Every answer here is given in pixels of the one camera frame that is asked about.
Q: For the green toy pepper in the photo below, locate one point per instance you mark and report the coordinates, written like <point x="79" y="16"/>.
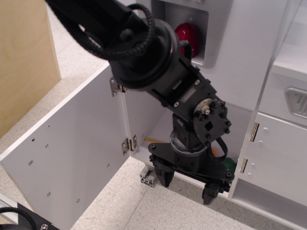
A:
<point x="230" y="164"/>

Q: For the white toy kitchen cabinet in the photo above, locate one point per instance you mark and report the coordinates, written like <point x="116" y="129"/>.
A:
<point x="250" y="78"/>

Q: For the silver door hinge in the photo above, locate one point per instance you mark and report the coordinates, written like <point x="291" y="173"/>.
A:
<point x="129" y="145"/>
<point x="116" y="87"/>

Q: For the white oven door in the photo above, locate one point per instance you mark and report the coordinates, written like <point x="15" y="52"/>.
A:
<point x="277" y="158"/>

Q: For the aluminium extrusion foot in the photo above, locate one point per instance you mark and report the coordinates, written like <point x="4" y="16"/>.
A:
<point x="148" y="177"/>

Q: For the red toy pepper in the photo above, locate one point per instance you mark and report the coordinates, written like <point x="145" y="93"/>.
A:
<point x="188" y="32"/>

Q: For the silver lower door hinge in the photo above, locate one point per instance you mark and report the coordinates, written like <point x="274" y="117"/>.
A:
<point x="129" y="145"/>

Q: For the silver upper door hinge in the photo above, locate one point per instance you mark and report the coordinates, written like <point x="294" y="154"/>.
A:
<point x="116" y="87"/>

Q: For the brass upper oven hinge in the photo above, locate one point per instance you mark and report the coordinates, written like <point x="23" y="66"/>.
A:
<point x="254" y="132"/>

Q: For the wooden toy spatula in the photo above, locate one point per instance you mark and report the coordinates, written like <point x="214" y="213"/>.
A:
<point x="150" y="140"/>

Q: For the light wooden panel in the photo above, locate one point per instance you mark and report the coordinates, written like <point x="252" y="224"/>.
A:
<point x="28" y="63"/>

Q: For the brass oven hinge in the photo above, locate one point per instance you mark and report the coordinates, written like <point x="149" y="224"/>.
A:
<point x="243" y="165"/>
<point x="254" y="132"/>

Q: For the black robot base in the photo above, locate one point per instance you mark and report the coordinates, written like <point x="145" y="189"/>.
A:
<point x="26" y="220"/>

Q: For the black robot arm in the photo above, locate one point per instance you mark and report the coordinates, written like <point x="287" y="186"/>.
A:
<point x="145" y="54"/>

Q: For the grey ice dispenser recess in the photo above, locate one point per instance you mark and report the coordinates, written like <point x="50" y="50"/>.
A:
<point x="210" y="18"/>

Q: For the brass lower oven hinge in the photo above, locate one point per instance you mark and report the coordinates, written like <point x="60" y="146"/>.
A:
<point x="243" y="165"/>

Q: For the white low fridge door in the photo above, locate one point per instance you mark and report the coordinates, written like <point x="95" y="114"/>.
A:
<point x="64" y="161"/>

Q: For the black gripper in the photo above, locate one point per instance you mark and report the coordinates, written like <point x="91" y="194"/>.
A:
<point x="199" y="166"/>

